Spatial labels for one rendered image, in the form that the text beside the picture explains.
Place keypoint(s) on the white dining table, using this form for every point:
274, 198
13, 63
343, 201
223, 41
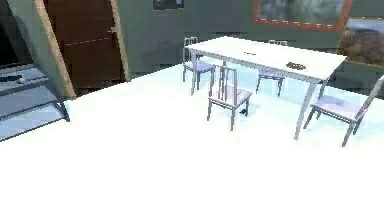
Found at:
273, 55

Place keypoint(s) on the small black flat object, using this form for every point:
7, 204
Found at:
249, 53

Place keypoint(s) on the white chair lilac seat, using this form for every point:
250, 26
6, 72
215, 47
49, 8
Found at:
340, 108
270, 76
230, 96
199, 65

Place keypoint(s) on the small white ball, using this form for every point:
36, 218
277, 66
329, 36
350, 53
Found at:
21, 80

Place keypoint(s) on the long black object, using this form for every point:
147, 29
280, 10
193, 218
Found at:
10, 78

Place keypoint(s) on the dark brown room door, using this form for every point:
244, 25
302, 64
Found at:
87, 43

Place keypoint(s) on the small dark wall picture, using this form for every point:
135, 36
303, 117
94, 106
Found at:
168, 4

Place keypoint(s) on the dark round flat object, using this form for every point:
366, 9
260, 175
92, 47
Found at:
295, 66

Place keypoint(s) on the grey shelf unit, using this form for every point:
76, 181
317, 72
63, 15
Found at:
23, 100

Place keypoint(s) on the red framed wall picture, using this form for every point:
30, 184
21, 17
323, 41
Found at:
301, 13

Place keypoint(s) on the small dark floor object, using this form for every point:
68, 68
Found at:
245, 111

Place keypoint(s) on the gold framed landscape picture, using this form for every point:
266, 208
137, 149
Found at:
364, 41

